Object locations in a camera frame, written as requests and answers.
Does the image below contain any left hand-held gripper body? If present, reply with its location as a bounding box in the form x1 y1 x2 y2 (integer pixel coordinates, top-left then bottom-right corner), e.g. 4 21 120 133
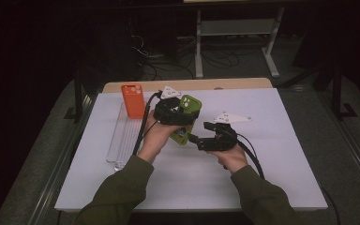
152 84 189 127

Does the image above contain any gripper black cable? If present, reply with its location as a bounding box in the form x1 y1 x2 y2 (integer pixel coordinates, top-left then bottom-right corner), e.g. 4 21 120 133
234 133 342 225
132 90 164 157

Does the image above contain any black metal stand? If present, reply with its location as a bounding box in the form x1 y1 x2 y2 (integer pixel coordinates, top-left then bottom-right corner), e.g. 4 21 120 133
63 73 91 124
330 60 359 122

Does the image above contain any person's right hand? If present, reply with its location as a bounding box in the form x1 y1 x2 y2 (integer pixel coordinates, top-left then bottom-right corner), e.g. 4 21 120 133
206 143 249 175

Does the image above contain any grey metal rail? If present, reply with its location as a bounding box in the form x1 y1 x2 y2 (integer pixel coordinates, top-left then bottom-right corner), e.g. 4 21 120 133
27 93 98 225
320 90 360 201

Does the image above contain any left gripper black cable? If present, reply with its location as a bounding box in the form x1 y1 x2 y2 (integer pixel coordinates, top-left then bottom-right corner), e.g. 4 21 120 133
132 90 164 157

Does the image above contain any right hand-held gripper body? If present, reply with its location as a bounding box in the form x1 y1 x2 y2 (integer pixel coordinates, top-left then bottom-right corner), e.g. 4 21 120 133
196 111 253 153

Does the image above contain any clear plastic rack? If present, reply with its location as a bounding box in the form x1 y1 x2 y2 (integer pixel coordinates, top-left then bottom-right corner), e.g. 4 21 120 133
105 101 148 172

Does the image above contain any green cartoon phone case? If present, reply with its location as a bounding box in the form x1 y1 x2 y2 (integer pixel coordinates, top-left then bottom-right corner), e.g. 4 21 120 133
168 94 203 146

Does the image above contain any white metal desk frame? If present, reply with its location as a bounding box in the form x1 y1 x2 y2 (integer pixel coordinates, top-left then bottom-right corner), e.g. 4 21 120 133
194 0 287 80

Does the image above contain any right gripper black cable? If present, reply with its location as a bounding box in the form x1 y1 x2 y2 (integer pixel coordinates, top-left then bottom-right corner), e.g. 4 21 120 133
234 133 342 225

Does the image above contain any person's left hand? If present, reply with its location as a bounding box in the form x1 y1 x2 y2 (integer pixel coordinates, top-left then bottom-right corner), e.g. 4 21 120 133
137 110 189 164

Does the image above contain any orange phone case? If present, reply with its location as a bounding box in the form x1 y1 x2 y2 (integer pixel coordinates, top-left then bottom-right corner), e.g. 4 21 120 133
120 82 146 120

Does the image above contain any tangle of black floor cables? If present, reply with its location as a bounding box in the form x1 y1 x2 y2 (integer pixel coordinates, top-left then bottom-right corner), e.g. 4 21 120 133
128 29 263 81

